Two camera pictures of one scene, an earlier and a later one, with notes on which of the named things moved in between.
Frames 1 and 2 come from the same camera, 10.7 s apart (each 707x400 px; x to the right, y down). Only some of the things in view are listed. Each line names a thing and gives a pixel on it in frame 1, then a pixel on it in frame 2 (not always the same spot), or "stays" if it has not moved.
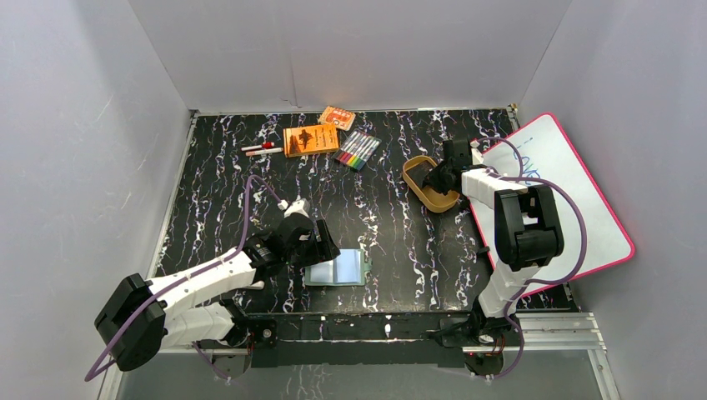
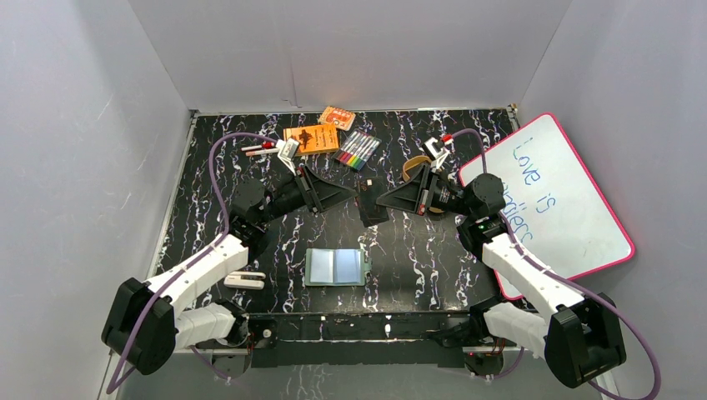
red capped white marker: (266, 145) stays
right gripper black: (433, 177) -> (407, 197)
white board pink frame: (540, 154) stays
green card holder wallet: (347, 269) stays
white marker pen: (263, 152) stays
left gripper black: (321, 248) -> (312, 192)
